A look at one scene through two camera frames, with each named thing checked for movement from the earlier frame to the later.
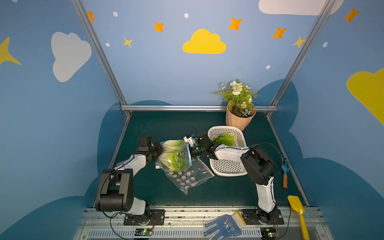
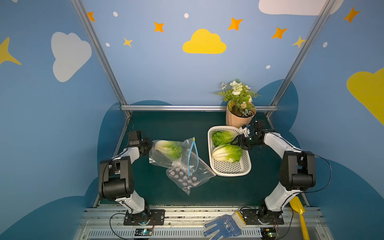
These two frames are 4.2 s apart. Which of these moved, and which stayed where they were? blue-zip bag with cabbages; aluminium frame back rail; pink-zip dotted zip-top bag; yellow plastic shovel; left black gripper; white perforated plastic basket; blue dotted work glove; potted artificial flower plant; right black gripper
Moved: right black gripper; left black gripper; blue-zip bag with cabbages
Stayed: yellow plastic shovel; pink-zip dotted zip-top bag; potted artificial flower plant; blue dotted work glove; aluminium frame back rail; white perforated plastic basket
